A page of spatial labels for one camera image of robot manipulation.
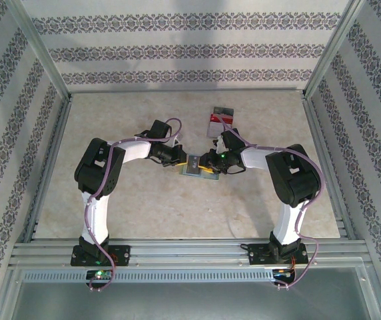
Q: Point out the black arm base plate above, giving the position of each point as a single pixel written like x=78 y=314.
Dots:
x=124 y=256
x=258 y=255

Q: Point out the dark grey card stack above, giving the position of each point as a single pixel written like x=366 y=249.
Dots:
x=225 y=110

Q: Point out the aluminium frame rail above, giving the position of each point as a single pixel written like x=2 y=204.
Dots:
x=190 y=248
x=328 y=133
x=184 y=90
x=49 y=166

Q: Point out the grey metal sheet panel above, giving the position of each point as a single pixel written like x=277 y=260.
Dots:
x=190 y=300

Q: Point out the red card stack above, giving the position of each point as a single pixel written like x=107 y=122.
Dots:
x=215 y=117

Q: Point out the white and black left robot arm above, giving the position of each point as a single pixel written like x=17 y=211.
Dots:
x=97 y=216

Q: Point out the white VIP card stack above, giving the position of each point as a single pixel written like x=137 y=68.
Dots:
x=214 y=130

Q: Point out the dark grey credit card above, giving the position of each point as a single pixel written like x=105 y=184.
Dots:
x=192 y=166

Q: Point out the red and grey packet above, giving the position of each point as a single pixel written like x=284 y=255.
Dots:
x=208 y=133

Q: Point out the grey-green card holder wallet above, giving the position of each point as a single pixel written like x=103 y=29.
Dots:
x=210 y=176

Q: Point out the small lit controller board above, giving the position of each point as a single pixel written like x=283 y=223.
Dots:
x=99 y=274
x=282 y=272

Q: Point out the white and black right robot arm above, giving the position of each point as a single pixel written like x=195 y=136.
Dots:
x=288 y=223

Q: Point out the aluminium frame post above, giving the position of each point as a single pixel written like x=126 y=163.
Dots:
x=335 y=50
x=40 y=50

